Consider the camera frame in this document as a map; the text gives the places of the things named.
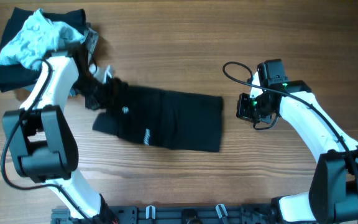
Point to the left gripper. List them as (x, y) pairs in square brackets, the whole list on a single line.
[(111, 100)]

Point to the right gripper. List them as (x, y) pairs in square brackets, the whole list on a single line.
[(243, 111)]

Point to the black t-shirt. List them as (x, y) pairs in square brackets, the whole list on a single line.
[(163, 118)]

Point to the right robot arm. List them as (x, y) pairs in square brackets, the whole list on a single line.
[(333, 194)]

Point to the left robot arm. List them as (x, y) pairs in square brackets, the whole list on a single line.
[(40, 150)]

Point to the grey folded garment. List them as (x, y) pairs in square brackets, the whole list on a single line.
[(91, 41)]

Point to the black folded garment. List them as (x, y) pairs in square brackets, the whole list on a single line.
[(16, 76)]

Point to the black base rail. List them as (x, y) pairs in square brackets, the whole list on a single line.
[(244, 214)]

